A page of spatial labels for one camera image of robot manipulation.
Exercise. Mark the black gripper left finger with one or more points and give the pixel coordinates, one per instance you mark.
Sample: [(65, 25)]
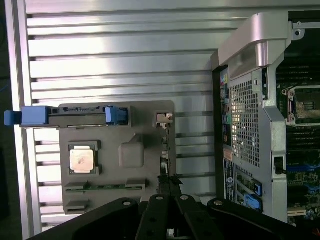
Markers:
[(155, 220)]

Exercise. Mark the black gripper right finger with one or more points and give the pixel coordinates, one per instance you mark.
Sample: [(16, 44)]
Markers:
[(190, 220)]

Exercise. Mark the green RAM stick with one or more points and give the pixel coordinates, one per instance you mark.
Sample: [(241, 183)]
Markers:
[(110, 186)]

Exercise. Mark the silver CPU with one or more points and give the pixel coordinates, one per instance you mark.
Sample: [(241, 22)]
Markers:
[(82, 161)]

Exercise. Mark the grey parts rack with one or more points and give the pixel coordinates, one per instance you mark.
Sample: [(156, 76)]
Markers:
[(112, 135)]

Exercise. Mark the white expansion slot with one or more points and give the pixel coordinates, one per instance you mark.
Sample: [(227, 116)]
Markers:
[(296, 213)]

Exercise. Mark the dark grey PC case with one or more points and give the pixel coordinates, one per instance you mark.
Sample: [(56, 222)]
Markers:
[(250, 125)]

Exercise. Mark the green motherboard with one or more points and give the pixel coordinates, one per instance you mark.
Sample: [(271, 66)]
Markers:
[(305, 175)]

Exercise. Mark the hard disk blue caddy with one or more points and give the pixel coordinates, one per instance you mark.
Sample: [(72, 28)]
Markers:
[(75, 113)]

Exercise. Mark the blue expansion slot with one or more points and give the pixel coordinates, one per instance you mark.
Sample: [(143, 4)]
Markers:
[(312, 167)]

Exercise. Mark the CPU socket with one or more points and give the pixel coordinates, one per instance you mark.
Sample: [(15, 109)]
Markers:
[(307, 105)]

